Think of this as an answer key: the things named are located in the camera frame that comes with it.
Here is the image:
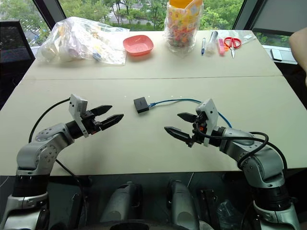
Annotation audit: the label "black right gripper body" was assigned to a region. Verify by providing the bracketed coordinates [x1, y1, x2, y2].
[185, 113, 208, 148]

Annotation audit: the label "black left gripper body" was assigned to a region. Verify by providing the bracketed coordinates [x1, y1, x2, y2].
[80, 110, 102, 136]

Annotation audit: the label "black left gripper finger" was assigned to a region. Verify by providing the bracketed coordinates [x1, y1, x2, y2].
[91, 104, 113, 118]
[99, 114, 124, 131]

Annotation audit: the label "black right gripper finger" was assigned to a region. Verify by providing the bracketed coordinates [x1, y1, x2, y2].
[177, 112, 198, 124]
[164, 126, 193, 144]

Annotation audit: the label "small black adapter box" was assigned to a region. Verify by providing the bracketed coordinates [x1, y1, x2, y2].
[133, 96, 150, 115]

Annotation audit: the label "clear plastic bag with items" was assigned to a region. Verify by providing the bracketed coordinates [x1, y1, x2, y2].
[37, 16, 130, 66]

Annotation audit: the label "grey robot right leg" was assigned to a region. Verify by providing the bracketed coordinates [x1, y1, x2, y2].
[166, 179, 200, 230]

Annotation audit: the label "grey robot leg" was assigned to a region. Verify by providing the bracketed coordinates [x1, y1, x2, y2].
[166, 179, 200, 230]
[99, 181, 143, 223]

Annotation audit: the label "pink plastic bowl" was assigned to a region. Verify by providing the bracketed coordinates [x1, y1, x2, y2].
[122, 34, 154, 57]

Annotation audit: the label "clear plastic tube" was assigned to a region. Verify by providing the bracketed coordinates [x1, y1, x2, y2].
[205, 30, 219, 56]

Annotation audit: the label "grey robot left leg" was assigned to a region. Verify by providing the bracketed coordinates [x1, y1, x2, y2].
[99, 181, 143, 223]

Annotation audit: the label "bag of colourful candies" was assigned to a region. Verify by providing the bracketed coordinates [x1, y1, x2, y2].
[163, 0, 204, 58]

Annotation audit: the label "small clear plastic bag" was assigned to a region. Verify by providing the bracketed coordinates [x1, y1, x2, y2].
[225, 30, 255, 44]

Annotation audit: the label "black mesh office chair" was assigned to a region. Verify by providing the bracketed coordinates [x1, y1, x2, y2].
[0, 20, 36, 63]

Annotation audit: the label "grey laptop on sill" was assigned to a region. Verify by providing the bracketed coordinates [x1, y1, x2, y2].
[261, 45, 298, 65]

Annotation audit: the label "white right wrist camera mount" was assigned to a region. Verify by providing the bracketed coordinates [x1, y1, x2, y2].
[195, 98, 219, 147]

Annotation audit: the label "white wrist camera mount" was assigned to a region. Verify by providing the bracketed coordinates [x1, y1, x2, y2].
[68, 93, 89, 138]
[195, 98, 219, 147]

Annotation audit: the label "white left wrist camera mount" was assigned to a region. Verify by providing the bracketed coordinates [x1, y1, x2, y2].
[68, 93, 89, 138]

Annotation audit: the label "blue cable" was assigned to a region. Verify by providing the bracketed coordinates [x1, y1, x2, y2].
[147, 98, 233, 128]

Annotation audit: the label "red handled scissors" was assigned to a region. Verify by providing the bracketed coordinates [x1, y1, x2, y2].
[223, 36, 242, 59]

